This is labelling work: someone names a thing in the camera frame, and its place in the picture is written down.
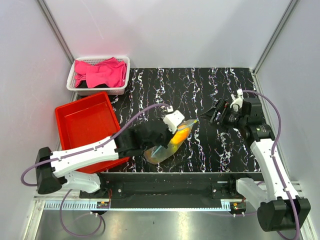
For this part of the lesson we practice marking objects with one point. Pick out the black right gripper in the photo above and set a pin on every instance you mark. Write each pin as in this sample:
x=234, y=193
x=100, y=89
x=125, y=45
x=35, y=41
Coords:
x=223, y=107

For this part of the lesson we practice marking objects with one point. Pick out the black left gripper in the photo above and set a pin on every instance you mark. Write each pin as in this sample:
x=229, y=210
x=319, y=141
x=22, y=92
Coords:
x=170, y=135

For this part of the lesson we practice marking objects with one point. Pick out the clear zip top bag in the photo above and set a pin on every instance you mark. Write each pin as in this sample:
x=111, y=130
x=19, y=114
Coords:
x=158, y=154

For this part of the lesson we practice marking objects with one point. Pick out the yellow orange fake mango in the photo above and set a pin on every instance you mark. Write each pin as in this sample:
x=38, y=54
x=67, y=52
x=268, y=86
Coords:
x=181, y=134

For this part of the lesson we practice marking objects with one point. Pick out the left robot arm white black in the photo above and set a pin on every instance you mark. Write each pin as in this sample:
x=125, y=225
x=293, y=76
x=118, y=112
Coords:
x=56, y=170

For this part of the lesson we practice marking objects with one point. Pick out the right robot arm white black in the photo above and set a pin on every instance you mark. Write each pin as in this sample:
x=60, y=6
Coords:
x=280, y=207

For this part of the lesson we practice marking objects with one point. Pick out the red plastic bin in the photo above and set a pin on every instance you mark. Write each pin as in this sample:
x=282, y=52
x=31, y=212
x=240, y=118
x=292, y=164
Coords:
x=86, y=121

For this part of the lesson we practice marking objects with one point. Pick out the pink cloth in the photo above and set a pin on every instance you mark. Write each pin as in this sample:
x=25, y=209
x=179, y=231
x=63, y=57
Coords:
x=109, y=73

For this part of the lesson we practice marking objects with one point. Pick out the white plastic basket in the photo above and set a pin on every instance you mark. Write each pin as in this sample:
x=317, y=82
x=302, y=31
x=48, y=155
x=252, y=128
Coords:
x=70, y=84

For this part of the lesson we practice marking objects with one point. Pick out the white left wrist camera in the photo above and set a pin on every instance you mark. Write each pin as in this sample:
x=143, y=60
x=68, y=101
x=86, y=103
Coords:
x=173, y=120

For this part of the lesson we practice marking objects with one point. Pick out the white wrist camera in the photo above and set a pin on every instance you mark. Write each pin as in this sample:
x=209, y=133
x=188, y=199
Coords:
x=173, y=120
x=237, y=100

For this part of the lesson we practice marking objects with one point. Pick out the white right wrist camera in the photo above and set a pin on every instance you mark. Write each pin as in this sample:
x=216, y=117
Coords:
x=237, y=100

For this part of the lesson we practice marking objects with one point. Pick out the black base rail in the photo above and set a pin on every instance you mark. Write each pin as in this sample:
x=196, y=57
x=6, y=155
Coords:
x=124, y=185

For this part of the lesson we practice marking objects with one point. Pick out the aluminium frame post right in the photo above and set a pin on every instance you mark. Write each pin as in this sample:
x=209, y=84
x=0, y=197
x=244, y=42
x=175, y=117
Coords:
x=275, y=35

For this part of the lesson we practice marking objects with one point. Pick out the aluminium frame post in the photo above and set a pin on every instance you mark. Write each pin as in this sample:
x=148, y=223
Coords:
x=275, y=35
x=46, y=12

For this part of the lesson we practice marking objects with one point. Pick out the aluminium frame post left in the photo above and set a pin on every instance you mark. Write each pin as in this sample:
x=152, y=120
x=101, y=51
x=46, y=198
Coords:
x=46, y=12

